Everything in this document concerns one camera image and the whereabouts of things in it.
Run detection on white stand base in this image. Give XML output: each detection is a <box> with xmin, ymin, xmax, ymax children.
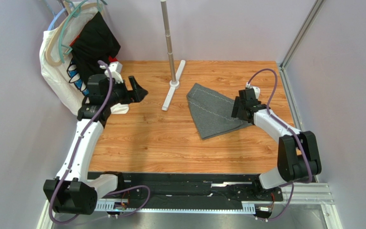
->
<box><xmin>162</xmin><ymin>60</ymin><xmax>186</xmax><ymax>111</ymax></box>

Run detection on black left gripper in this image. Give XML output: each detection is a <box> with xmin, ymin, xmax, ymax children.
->
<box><xmin>104</xmin><ymin>76</ymin><xmax>148</xmax><ymax>107</ymax></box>

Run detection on teal clothes hanger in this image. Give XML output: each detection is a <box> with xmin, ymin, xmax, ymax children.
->
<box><xmin>54</xmin><ymin>0</ymin><xmax>98</xmax><ymax>60</ymax></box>

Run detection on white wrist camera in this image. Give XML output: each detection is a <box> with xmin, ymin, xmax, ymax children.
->
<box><xmin>245</xmin><ymin>83</ymin><xmax>261</xmax><ymax>99</ymax></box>
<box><xmin>100</xmin><ymin>61</ymin><xmax>124</xmax><ymax>83</ymax></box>

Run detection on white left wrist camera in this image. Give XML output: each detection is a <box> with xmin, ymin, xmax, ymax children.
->
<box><xmin>100</xmin><ymin>61</ymin><xmax>124</xmax><ymax>83</ymax></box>

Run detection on aluminium corner post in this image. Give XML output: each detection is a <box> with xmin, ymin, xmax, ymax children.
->
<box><xmin>279</xmin><ymin>0</ymin><xmax>327</xmax><ymax>69</ymax></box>

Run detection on beige clothes hanger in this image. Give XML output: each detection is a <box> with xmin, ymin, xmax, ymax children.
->
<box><xmin>45</xmin><ymin>0</ymin><xmax>108</xmax><ymax>67</ymax></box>

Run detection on blue clothes hanger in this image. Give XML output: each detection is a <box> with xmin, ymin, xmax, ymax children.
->
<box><xmin>47</xmin><ymin>8</ymin><xmax>67</xmax><ymax>31</ymax></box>

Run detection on white T-shirt with print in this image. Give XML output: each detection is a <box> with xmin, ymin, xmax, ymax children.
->
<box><xmin>40</xmin><ymin>6</ymin><xmax>130</xmax><ymax>116</ymax></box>

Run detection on black garment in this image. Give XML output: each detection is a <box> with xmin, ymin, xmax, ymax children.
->
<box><xmin>71</xmin><ymin>12</ymin><xmax>121</xmax><ymax>84</ymax></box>

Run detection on grey cloth napkin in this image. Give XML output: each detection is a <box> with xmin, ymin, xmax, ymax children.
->
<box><xmin>186</xmin><ymin>83</ymin><xmax>252</xmax><ymax>140</ymax></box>

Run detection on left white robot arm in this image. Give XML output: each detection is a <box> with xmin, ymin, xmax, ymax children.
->
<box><xmin>43</xmin><ymin>74</ymin><xmax>148</xmax><ymax>215</ymax></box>

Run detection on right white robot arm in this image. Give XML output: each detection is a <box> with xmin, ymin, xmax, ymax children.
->
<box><xmin>232</xmin><ymin>88</ymin><xmax>322</xmax><ymax>189</ymax></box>

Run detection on red garment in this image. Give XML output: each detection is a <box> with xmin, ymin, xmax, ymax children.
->
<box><xmin>70</xmin><ymin>34</ymin><xmax>121</xmax><ymax>63</ymax></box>

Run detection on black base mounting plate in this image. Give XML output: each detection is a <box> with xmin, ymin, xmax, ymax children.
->
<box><xmin>88</xmin><ymin>171</ymin><xmax>285</xmax><ymax>210</ymax></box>

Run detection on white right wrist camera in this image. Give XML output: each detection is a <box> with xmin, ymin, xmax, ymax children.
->
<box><xmin>245</xmin><ymin>83</ymin><xmax>261</xmax><ymax>99</ymax></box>

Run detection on silver metal stand pole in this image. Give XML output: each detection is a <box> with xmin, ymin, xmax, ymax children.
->
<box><xmin>160</xmin><ymin>0</ymin><xmax>177</xmax><ymax>85</ymax></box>

